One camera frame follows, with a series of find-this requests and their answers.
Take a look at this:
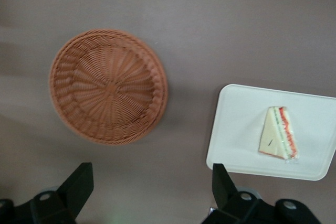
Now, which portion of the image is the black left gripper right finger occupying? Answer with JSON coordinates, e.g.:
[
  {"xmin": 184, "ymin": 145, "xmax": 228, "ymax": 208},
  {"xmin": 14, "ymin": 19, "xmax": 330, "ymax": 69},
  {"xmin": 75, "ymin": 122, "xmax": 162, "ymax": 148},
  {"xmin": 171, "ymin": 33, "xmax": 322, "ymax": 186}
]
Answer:
[{"xmin": 202, "ymin": 163, "xmax": 276, "ymax": 224}]

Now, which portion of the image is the round brown wicker basket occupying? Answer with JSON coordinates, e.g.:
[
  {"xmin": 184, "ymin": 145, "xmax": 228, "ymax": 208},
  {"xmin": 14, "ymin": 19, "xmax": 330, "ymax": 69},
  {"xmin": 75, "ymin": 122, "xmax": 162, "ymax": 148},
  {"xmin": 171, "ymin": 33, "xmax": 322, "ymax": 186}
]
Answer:
[{"xmin": 49, "ymin": 28, "xmax": 169, "ymax": 146}]

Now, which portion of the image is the cream plastic tray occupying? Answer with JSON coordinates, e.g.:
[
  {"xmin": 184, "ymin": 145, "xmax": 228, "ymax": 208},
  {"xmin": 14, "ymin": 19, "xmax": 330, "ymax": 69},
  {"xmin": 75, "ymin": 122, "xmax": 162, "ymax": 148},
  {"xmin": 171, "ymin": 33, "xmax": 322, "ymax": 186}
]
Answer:
[{"xmin": 206, "ymin": 83, "xmax": 336, "ymax": 182}]

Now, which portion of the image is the triangular sandwich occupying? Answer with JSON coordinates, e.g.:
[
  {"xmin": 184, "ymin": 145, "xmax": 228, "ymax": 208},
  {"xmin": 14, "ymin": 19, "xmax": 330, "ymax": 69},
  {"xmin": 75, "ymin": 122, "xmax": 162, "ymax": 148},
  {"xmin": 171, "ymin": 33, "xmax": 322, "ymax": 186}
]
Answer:
[{"xmin": 257, "ymin": 105, "xmax": 300, "ymax": 163}]

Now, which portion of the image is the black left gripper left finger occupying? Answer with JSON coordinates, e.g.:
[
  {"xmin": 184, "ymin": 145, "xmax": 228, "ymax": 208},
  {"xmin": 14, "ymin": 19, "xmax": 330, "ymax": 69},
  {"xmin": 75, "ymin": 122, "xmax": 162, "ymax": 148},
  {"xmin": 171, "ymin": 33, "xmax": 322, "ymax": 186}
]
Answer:
[{"xmin": 30, "ymin": 162, "xmax": 95, "ymax": 224}]

